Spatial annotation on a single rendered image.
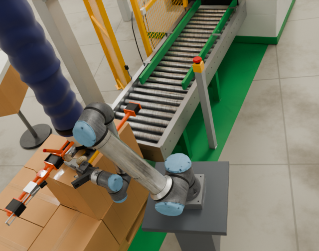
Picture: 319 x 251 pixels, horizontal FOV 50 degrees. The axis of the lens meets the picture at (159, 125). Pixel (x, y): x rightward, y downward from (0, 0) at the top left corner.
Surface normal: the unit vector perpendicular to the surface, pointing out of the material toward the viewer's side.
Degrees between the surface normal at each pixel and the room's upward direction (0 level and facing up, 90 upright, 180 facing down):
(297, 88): 0
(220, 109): 0
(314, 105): 0
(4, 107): 90
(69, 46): 90
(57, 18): 90
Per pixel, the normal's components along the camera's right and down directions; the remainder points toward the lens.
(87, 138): -0.35, 0.64
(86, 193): 0.84, 0.22
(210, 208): -0.23, -0.69
